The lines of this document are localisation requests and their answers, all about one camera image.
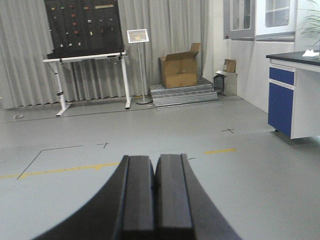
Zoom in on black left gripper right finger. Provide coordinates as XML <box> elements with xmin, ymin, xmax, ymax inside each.
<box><xmin>154</xmin><ymin>153</ymin><xmax>240</xmax><ymax>240</ymax></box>

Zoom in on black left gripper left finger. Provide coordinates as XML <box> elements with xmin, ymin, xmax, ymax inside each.
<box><xmin>36</xmin><ymin>155</ymin><xmax>156</xmax><ymax>240</ymax></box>

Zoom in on glass door cabinet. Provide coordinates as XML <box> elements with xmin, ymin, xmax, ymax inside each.
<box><xmin>223</xmin><ymin>0</ymin><xmax>297</xmax><ymax>42</ymax></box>

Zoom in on grey stacked metal grates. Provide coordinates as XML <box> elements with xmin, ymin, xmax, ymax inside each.
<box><xmin>150</xmin><ymin>77</ymin><xmax>220</xmax><ymax>111</ymax></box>

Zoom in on small black glass case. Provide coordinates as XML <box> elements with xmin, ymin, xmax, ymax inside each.
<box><xmin>213</xmin><ymin>71</ymin><xmax>225</xmax><ymax>94</ymax></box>

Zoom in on large open cardboard box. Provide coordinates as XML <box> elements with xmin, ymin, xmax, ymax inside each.
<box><xmin>159</xmin><ymin>43</ymin><xmax>201</xmax><ymax>89</ymax></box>

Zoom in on small cardboard box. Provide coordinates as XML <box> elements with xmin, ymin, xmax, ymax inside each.
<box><xmin>223</xmin><ymin>59</ymin><xmax>236</xmax><ymax>73</ymax></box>

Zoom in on blue white lab bench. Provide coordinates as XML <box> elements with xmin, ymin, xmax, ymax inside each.
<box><xmin>266</xmin><ymin>51</ymin><xmax>320</xmax><ymax>139</ymax></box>

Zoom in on sign holder on pole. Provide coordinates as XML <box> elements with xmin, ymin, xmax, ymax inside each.
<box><xmin>126</xmin><ymin>28</ymin><xmax>152</xmax><ymax>105</ymax></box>

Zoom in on grey curtain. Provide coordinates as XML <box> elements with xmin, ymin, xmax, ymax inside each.
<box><xmin>0</xmin><ymin>0</ymin><xmax>210</xmax><ymax>109</ymax></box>

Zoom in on black pegboard panel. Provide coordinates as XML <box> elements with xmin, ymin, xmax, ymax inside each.
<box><xmin>44</xmin><ymin>0</ymin><xmax>125</xmax><ymax>59</ymax></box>

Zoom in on white crumpled paper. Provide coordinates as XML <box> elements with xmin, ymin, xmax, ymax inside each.
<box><xmin>302</xmin><ymin>49</ymin><xmax>320</xmax><ymax>57</ymax></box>

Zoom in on green plant leaves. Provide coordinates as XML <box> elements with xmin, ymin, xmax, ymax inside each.
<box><xmin>294</xmin><ymin>0</ymin><xmax>320</xmax><ymax>52</ymax></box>

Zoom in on white frame stand table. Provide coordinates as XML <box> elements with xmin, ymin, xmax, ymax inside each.
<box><xmin>42</xmin><ymin>50</ymin><xmax>131</xmax><ymax>117</ymax></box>

